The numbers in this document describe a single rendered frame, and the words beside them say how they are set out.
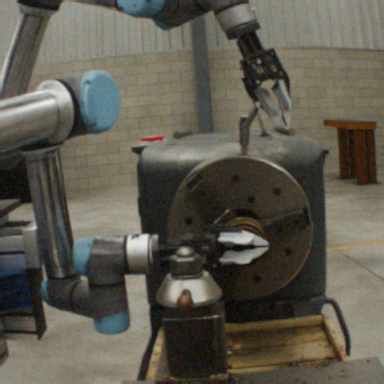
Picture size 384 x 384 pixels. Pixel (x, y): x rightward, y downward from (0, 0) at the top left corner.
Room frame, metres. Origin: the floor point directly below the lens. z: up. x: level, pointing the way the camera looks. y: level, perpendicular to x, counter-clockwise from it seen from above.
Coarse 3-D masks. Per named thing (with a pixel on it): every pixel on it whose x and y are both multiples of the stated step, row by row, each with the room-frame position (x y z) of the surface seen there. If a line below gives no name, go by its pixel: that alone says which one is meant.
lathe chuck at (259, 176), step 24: (216, 168) 1.30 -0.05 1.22; (240, 168) 1.29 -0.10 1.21; (264, 168) 1.29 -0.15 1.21; (240, 192) 1.29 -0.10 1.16; (264, 192) 1.29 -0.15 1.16; (288, 192) 1.29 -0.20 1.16; (168, 216) 1.30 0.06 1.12; (192, 216) 1.30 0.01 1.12; (264, 216) 1.29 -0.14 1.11; (168, 240) 1.30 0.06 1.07; (288, 240) 1.29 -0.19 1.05; (264, 264) 1.29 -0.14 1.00; (288, 264) 1.29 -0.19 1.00; (240, 288) 1.29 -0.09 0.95; (264, 288) 1.29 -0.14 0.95
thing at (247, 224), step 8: (232, 224) 1.20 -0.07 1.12; (240, 224) 1.18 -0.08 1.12; (248, 224) 1.18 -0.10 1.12; (256, 224) 1.21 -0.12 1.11; (256, 232) 1.15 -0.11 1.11; (264, 232) 1.21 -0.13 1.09; (224, 248) 1.16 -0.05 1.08; (232, 248) 1.21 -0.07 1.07; (240, 264) 1.15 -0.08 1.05; (248, 264) 1.15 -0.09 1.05
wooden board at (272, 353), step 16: (272, 320) 1.20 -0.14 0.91; (288, 320) 1.19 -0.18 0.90; (304, 320) 1.18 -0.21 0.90; (320, 320) 1.18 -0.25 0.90; (160, 336) 1.15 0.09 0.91; (240, 336) 1.17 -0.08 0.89; (256, 336) 1.16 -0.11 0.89; (272, 336) 1.15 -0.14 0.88; (304, 336) 1.13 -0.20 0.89; (320, 336) 1.12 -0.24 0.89; (336, 336) 1.06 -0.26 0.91; (160, 352) 1.07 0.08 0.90; (240, 352) 1.08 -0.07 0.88; (256, 352) 1.08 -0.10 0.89; (272, 352) 1.07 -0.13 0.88; (288, 352) 1.06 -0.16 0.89; (304, 352) 1.05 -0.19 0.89; (320, 352) 1.03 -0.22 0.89; (336, 352) 1.01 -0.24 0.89; (240, 368) 1.01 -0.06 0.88; (256, 368) 1.00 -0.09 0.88; (272, 368) 0.99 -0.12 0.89
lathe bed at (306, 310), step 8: (272, 304) 1.42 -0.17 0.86; (296, 304) 1.40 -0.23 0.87; (304, 304) 1.39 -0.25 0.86; (264, 312) 1.44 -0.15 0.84; (272, 312) 1.38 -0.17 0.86; (280, 312) 1.42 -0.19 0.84; (288, 312) 1.42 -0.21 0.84; (296, 312) 1.34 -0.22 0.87; (304, 312) 1.33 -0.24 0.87; (312, 312) 1.33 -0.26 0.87; (264, 320) 1.38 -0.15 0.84
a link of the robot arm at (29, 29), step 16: (32, 0) 1.34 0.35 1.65; (48, 0) 1.35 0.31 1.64; (64, 0) 1.43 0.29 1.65; (32, 16) 1.37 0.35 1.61; (48, 16) 1.39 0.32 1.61; (16, 32) 1.38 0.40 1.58; (32, 32) 1.38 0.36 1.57; (16, 48) 1.38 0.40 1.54; (32, 48) 1.39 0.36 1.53; (16, 64) 1.39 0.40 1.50; (32, 64) 1.42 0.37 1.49; (0, 80) 1.41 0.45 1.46; (16, 80) 1.40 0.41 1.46; (0, 96) 1.41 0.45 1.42
